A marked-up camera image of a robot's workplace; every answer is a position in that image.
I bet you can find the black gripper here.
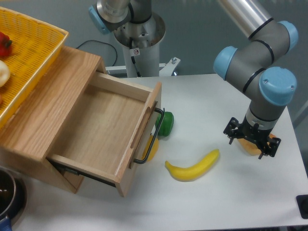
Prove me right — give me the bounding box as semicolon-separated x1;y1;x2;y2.
223;115;281;159

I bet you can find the yellow toy banana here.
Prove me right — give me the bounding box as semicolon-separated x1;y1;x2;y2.
165;149;220;182

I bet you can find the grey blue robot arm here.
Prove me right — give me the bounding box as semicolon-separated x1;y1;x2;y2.
89;0;298;157

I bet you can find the open wooden top drawer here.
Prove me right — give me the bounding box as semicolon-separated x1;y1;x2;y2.
47;73;163;196

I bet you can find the wooden drawer cabinet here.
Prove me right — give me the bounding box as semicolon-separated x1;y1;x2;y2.
0;47;105;193

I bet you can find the golden pastry turnover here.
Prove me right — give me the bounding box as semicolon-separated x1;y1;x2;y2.
237;133;276;155

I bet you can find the black corner object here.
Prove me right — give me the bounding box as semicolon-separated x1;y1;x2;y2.
296;194;308;219

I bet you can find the green toy bell pepper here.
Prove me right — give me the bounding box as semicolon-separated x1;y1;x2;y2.
157;112;174;137

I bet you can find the yellow toy bell pepper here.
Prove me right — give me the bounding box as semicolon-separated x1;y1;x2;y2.
142;135;159;162

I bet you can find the yellow plastic basket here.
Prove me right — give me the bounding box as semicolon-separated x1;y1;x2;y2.
0;7;69;126

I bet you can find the dark metal pot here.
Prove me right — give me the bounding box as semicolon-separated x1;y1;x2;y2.
0;168;26;226

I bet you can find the white toy onion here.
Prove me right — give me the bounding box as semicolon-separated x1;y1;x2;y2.
0;61;11;87

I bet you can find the red toy pepper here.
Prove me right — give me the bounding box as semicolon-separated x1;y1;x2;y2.
0;32;13;57

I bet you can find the black metal drawer handle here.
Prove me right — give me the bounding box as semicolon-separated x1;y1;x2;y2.
133;108;165;165

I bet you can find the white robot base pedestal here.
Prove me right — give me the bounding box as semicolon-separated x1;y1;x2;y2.
114;13;180;78

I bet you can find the black cable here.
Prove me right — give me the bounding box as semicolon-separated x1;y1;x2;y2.
76;39;118;67

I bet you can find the blue pot handle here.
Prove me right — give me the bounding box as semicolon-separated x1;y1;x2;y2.
0;216;12;231

